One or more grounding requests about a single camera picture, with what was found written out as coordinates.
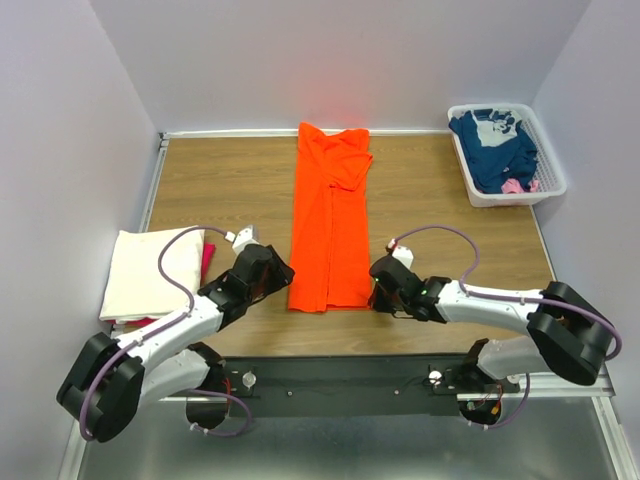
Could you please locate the white folded t-shirt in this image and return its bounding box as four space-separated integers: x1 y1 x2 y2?
99 229 206 324

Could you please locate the white plastic laundry basket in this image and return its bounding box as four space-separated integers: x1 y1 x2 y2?
447 103 567 208

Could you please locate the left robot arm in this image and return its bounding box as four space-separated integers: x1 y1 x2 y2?
56 244 295 442

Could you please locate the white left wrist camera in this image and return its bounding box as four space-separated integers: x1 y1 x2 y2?
224 225 260 256

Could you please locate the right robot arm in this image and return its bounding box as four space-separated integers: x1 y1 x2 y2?
369 255 621 386

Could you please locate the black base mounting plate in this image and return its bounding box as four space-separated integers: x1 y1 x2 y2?
184 353 521 430

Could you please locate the orange t-shirt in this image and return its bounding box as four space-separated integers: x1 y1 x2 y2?
288 122 373 313

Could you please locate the pink garment in basket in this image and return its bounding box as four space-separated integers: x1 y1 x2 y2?
501 178 539 194

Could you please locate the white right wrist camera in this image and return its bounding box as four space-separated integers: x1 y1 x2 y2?
387 239 414 269

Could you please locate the magenta folded t-shirt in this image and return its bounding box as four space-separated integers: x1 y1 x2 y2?
120 242 216 327

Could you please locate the navy blue printed t-shirt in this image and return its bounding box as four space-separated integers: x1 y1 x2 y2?
449 108 538 194

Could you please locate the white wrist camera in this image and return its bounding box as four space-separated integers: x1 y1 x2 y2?
387 239 414 269
224 225 260 256

